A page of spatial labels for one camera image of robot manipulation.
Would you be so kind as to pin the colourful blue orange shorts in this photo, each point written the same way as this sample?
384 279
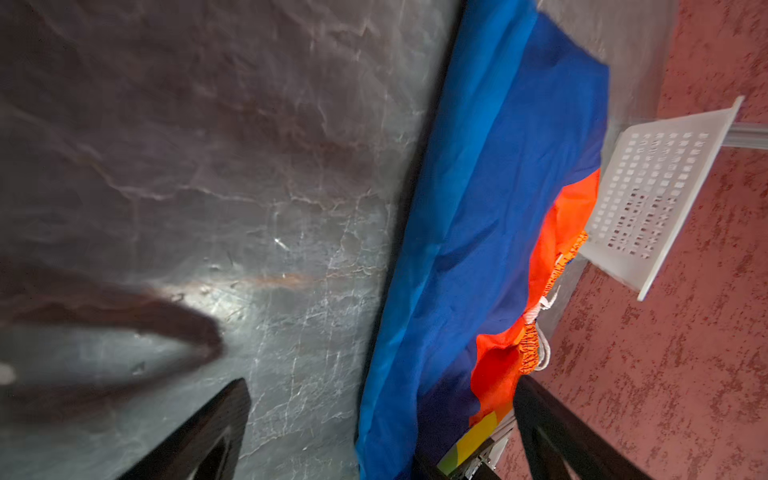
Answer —
508 183

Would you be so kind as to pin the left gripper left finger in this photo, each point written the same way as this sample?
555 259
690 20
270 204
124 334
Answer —
206 445

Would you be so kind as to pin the white perforated plastic basket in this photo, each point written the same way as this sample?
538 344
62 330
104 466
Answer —
648 189

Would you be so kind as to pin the right corner aluminium profile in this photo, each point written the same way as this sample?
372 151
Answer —
747 136

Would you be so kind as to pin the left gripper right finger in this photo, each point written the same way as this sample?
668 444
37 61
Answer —
557 443

